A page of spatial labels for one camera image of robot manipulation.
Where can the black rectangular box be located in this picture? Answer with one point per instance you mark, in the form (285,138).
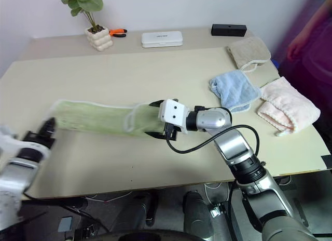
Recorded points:
(228,29)

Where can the orange black pliers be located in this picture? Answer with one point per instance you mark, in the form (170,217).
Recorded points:
(118,32)

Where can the person in purple clothing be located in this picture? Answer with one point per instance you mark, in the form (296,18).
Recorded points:
(311,56)

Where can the beige towel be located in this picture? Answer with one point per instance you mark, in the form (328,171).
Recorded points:
(249,52)

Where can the white flat case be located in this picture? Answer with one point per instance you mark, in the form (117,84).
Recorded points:
(162,39)

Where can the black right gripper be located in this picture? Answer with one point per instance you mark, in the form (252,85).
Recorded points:
(171,132)

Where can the light blue towel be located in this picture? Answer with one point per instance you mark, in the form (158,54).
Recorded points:
(234,90)

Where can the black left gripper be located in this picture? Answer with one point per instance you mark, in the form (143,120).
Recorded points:
(35,140)

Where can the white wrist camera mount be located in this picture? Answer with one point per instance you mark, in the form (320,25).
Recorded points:
(172,113)
(7,139)

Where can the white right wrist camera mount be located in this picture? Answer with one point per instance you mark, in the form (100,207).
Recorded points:
(172,113)

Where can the small grey box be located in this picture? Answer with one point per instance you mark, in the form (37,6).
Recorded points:
(64,223)

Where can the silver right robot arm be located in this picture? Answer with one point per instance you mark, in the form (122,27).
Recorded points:
(262,197)

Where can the black rounded shape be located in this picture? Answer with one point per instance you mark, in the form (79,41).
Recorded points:
(149,207)

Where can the light green towel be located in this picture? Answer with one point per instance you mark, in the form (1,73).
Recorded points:
(98,119)

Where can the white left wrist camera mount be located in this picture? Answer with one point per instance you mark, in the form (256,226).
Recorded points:
(7,139)

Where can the green plant in white pot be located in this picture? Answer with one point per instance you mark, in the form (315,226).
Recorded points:
(96,25)

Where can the dark grey rounded shape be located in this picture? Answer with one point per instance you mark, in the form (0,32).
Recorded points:
(195,215)

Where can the light pink towel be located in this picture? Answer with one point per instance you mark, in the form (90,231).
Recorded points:
(288,106)

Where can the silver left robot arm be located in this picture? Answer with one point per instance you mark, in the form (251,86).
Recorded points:
(16,177)

